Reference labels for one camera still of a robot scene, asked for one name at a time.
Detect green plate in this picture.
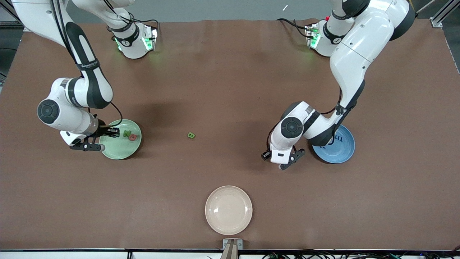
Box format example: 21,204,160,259
100,119,142,160

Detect blue plate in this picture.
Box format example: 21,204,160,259
312,124,356,164

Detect cream plate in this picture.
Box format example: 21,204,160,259
205,185,253,236

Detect brown table cover sheet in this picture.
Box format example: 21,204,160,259
0,19,460,251

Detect tangled black cables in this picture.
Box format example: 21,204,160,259
262,249,460,259

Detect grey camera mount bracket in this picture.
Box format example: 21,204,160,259
222,238,244,259

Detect white table front rail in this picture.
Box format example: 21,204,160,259
0,249,460,259

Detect black left arm base cable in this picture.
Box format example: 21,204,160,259
276,18,313,39

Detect black arm base cable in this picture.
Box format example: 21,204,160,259
137,18,160,38
276,18,313,39

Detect black right arm base cable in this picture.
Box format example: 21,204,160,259
137,18,160,38

